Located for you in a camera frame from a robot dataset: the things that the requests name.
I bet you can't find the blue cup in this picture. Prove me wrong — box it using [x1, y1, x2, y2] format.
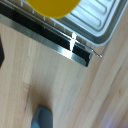
[30, 106, 55, 128]

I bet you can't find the ridged metal drainer tray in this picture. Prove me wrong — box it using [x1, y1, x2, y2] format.
[58, 0, 128, 47]

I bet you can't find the yellow bowl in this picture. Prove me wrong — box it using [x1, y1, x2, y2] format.
[25, 0, 82, 20]

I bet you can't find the black wrist mount edge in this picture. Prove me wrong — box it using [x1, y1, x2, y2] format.
[0, 38, 5, 68]

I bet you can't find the black wire dish rack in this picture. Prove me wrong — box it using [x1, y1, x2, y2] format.
[0, 0, 103, 68]

